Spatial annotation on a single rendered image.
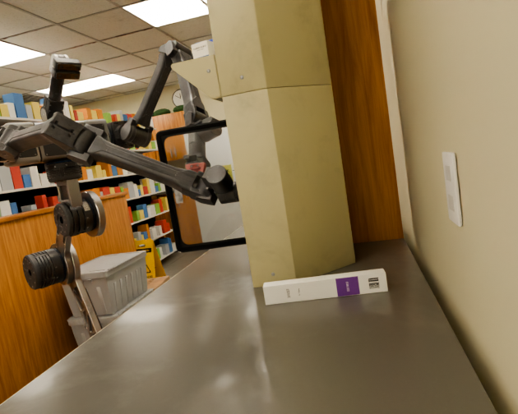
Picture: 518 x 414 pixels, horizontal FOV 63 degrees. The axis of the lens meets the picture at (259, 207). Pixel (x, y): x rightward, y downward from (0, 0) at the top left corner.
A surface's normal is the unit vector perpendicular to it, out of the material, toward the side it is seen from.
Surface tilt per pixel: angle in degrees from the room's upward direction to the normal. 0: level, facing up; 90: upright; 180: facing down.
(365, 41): 90
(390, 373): 0
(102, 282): 95
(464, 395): 0
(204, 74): 90
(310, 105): 90
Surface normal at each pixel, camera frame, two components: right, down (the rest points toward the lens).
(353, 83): -0.22, 0.14
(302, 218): 0.53, 0.01
